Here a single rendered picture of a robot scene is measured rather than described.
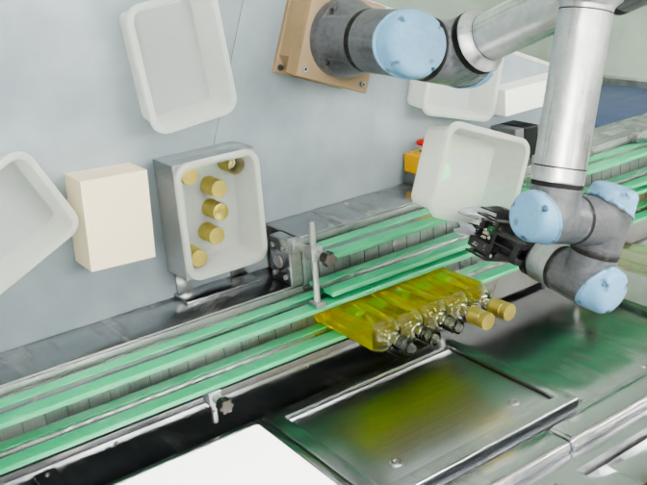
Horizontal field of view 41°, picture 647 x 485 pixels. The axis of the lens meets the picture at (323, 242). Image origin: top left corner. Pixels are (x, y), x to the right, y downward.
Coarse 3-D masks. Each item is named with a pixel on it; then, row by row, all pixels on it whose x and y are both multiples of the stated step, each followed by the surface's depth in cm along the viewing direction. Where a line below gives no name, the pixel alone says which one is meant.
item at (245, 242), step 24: (216, 168) 165; (192, 192) 163; (240, 192) 168; (192, 216) 164; (240, 216) 170; (264, 216) 165; (192, 240) 165; (240, 240) 172; (264, 240) 167; (192, 264) 158; (216, 264) 164; (240, 264) 165
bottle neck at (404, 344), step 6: (390, 336) 157; (396, 336) 156; (402, 336) 156; (390, 342) 156; (396, 342) 155; (402, 342) 154; (408, 342) 154; (414, 342) 154; (396, 348) 156; (402, 348) 154; (408, 348) 156; (414, 348) 155; (408, 354) 154
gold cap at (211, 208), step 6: (210, 198) 165; (204, 204) 164; (210, 204) 163; (216, 204) 162; (222, 204) 162; (204, 210) 164; (210, 210) 162; (216, 210) 162; (222, 210) 163; (210, 216) 163; (216, 216) 162; (222, 216) 163
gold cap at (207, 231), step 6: (204, 222) 166; (210, 222) 166; (198, 228) 166; (204, 228) 164; (210, 228) 163; (216, 228) 163; (198, 234) 166; (204, 234) 164; (210, 234) 162; (216, 234) 163; (222, 234) 164; (204, 240) 166; (210, 240) 163; (216, 240) 163; (222, 240) 164
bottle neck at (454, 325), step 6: (438, 318) 163; (444, 318) 162; (450, 318) 161; (456, 318) 161; (438, 324) 163; (444, 324) 161; (450, 324) 160; (456, 324) 162; (462, 324) 161; (450, 330) 160; (456, 330) 161
